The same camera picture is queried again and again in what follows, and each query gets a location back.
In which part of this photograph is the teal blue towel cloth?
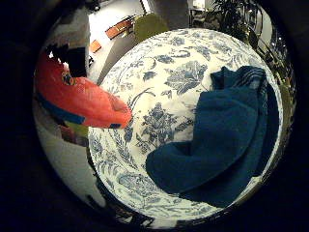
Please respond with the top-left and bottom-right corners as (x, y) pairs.
(145, 65), (280, 209)

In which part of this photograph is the small orange board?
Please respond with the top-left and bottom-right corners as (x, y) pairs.
(89, 39), (103, 54)

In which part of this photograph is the long orange board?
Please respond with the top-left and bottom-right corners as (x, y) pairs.
(105, 18), (135, 41)

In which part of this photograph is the yellow-green chair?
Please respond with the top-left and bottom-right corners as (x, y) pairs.
(133, 13), (171, 44)

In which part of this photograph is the white blue floral tablecloth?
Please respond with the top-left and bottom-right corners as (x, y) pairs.
(87, 27), (285, 224)

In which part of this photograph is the dark green leafy plant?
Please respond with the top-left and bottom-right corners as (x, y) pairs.
(206, 0), (269, 44)

